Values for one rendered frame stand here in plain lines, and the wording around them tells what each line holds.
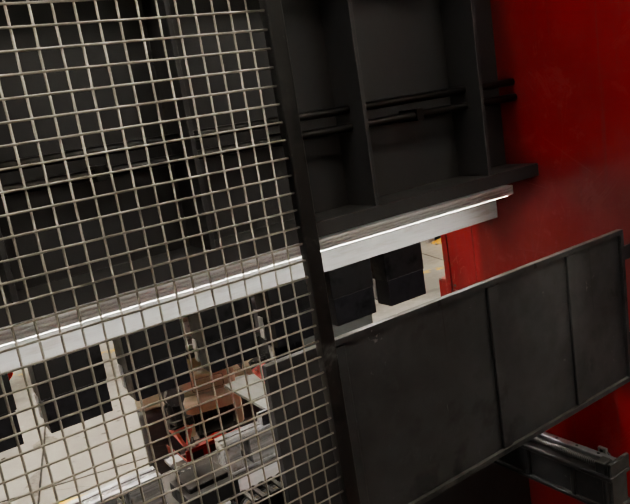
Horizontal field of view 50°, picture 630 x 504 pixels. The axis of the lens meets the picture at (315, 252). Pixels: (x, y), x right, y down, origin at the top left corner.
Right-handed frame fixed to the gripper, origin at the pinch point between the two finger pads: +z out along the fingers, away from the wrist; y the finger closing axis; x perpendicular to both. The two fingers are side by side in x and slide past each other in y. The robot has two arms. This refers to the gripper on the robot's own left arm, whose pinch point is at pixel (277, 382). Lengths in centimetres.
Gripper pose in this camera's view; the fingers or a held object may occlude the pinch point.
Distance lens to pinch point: 205.4
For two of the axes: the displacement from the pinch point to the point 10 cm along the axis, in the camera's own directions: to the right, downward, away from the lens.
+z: 3.9, 8.9, -2.3
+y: 8.2, -2.3, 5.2
